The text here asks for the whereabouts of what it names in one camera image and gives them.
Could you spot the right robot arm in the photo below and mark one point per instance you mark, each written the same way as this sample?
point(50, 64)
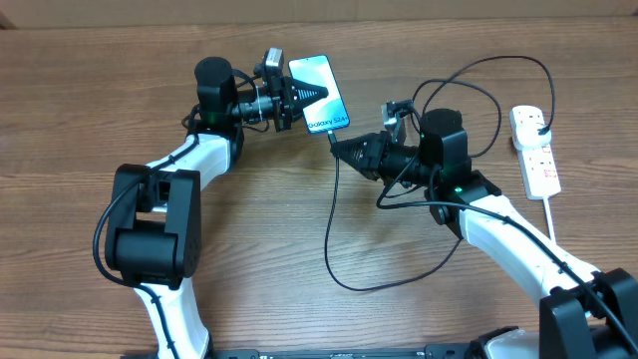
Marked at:
point(583, 311)

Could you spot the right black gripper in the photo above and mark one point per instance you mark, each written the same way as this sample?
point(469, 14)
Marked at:
point(373, 160)

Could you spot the Samsung Galaxy smartphone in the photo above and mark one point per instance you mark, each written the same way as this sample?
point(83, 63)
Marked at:
point(329, 114)

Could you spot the white power strip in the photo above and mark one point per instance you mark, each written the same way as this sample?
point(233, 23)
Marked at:
point(538, 168)

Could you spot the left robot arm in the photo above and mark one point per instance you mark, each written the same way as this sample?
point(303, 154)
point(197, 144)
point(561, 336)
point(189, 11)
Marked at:
point(149, 236)

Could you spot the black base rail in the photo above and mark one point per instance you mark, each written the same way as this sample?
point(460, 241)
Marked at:
point(432, 351)

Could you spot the white charger plug adapter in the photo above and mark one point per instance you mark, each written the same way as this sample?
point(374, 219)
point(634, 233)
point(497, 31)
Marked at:
point(528, 137)

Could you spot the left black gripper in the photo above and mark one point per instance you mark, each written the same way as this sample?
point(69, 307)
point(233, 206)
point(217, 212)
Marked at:
point(283, 88)

